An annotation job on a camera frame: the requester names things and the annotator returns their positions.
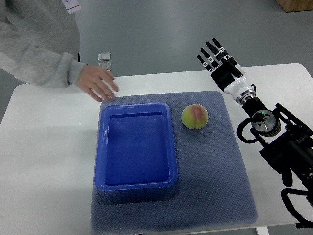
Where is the lower metal floor plate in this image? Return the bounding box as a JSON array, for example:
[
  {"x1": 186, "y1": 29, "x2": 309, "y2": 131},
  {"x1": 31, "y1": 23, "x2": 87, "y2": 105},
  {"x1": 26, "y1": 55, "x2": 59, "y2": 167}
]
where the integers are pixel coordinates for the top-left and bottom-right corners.
[{"x1": 98, "y1": 61, "x2": 111, "y2": 71}]

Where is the green red peach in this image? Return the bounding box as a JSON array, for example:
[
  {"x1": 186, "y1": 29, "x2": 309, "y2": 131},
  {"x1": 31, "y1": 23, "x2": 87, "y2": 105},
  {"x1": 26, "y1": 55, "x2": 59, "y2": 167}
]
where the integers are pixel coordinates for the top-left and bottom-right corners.
[{"x1": 181, "y1": 104, "x2": 209, "y2": 129}]

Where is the grey sweater forearm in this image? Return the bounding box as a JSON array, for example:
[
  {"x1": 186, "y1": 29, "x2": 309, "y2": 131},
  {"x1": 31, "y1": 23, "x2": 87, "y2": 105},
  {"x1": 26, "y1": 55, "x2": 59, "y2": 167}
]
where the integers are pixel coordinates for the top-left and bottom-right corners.
[{"x1": 0, "y1": 19, "x2": 85, "y2": 88}]

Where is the white name badge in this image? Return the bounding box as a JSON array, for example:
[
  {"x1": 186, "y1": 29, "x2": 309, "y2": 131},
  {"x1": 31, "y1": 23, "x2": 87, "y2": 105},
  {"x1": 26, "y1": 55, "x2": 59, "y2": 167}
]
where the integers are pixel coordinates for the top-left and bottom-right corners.
[{"x1": 62, "y1": 0, "x2": 81, "y2": 14}]

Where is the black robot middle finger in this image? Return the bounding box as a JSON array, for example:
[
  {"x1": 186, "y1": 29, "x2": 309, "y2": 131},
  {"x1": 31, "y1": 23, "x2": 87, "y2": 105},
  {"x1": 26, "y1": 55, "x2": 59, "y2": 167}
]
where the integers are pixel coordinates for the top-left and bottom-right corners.
[{"x1": 206, "y1": 42, "x2": 221, "y2": 65}]

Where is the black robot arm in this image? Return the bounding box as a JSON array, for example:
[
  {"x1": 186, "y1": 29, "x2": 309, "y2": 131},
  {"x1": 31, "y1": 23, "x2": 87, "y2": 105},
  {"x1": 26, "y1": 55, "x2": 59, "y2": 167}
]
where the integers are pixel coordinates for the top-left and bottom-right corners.
[{"x1": 197, "y1": 38, "x2": 313, "y2": 228}]

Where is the person's bare hand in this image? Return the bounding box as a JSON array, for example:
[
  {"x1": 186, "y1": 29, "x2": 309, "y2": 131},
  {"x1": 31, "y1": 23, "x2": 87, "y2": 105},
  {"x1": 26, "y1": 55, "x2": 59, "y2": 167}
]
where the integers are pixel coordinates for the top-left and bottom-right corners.
[{"x1": 76, "y1": 65, "x2": 119, "y2": 102}]

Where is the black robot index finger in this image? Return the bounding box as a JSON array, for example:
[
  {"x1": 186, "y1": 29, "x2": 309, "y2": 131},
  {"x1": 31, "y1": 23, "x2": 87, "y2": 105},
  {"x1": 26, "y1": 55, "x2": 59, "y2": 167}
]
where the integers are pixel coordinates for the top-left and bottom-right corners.
[{"x1": 212, "y1": 38, "x2": 225, "y2": 60}]

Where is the upper metal floor plate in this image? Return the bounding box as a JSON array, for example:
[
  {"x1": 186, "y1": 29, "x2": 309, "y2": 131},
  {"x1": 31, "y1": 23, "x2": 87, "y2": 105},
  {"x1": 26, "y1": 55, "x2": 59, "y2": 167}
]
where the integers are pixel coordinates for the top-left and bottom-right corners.
[{"x1": 98, "y1": 52, "x2": 111, "y2": 61}]

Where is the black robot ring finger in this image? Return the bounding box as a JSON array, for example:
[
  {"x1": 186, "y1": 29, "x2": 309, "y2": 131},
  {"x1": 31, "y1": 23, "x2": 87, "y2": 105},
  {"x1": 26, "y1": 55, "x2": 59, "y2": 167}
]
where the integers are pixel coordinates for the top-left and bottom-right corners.
[{"x1": 201, "y1": 48, "x2": 219, "y2": 69}]

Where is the blue plastic tray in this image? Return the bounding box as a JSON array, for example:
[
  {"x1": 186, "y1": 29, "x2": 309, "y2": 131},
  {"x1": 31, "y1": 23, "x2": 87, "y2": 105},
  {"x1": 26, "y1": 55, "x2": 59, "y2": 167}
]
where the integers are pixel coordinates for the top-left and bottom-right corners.
[{"x1": 94, "y1": 102, "x2": 178, "y2": 192}]

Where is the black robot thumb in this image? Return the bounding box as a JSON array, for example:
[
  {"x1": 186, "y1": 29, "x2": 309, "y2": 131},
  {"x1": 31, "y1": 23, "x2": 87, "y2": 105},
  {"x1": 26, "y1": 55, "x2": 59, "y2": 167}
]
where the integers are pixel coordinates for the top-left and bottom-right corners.
[{"x1": 226, "y1": 56, "x2": 243, "y2": 78}]

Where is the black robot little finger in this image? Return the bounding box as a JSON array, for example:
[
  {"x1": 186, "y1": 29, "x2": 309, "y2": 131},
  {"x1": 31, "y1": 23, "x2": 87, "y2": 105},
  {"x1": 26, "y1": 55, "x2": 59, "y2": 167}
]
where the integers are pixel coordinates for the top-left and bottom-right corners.
[{"x1": 197, "y1": 55, "x2": 214, "y2": 73}]

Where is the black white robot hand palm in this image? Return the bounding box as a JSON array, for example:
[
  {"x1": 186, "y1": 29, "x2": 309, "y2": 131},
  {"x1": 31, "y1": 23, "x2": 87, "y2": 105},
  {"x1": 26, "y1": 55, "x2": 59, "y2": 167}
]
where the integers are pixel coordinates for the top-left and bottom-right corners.
[{"x1": 211, "y1": 57, "x2": 256, "y2": 101}]

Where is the metal floor plate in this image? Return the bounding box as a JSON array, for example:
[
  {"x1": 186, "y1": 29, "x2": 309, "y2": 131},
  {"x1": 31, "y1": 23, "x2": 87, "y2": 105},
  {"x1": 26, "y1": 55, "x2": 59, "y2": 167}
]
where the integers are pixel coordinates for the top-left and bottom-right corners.
[
  {"x1": 98, "y1": 52, "x2": 111, "y2": 61},
  {"x1": 98, "y1": 61, "x2": 111, "y2": 71}
]

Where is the blue-grey textured mat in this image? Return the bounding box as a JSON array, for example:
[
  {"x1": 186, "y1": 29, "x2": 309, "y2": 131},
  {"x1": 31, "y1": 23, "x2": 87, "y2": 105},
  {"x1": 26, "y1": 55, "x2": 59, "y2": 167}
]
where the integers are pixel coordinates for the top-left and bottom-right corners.
[{"x1": 91, "y1": 91, "x2": 258, "y2": 235}]

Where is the brown wooden box corner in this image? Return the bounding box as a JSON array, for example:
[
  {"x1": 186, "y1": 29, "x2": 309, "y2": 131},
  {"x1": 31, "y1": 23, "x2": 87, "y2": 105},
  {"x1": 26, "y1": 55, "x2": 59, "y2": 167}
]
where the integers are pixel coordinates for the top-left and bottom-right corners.
[{"x1": 277, "y1": 0, "x2": 313, "y2": 13}]

